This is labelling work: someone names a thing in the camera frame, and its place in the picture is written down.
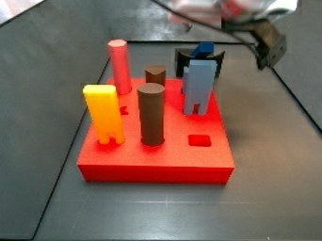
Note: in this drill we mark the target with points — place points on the brown cylinder peg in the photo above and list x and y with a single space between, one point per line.
151 113

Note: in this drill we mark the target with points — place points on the black curved fixture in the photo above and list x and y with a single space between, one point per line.
183 57

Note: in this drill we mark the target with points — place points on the short brown peg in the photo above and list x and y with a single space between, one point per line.
155 74

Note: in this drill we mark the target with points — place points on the pink hexagonal peg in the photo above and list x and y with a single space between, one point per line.
118 51

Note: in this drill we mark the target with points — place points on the light blue notched peg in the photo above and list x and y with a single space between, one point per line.
198 82

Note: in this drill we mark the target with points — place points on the red peg board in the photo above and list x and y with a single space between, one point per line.
194 156

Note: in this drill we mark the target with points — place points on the dark blue rectangular block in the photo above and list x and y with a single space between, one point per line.
203 50

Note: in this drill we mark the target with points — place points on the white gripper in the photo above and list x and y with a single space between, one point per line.
235 11

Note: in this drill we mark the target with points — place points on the yellow notched peg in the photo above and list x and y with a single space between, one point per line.
102 102

